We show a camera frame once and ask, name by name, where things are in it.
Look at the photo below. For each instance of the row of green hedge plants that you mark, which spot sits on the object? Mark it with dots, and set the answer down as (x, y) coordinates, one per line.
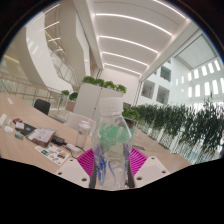
(186, 130)

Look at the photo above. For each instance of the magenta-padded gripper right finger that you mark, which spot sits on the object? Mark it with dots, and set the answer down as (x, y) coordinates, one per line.
(151, 170)

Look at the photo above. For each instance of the clear plastic water bottle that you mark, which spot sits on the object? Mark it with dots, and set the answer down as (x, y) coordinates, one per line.
(111, 160)

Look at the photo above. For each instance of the black office chair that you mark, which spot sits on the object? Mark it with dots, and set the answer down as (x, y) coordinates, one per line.
(42, 106)

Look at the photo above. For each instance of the ceiling light strips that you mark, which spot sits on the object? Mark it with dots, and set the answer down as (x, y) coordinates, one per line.
(133, 43)

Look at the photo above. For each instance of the colourful sticker sheet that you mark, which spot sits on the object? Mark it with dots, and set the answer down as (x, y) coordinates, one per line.
(51, 154)

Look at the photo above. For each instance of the black power adapter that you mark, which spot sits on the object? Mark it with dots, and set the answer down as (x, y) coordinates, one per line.
(59, 140)

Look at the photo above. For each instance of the white cabinet with plants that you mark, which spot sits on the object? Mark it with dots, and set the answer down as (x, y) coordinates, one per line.
(90, 100)

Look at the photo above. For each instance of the white staircase glass railing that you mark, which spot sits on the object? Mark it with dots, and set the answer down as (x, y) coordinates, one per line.
(63, 63)

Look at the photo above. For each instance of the open paper booklet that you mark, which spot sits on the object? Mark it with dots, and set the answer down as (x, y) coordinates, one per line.
(41, 136)

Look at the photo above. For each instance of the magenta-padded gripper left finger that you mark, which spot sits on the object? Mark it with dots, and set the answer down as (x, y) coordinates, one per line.
(71, 172)

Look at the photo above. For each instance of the low shelf with plants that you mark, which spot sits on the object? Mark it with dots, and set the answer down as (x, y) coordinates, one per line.
(130, 115)

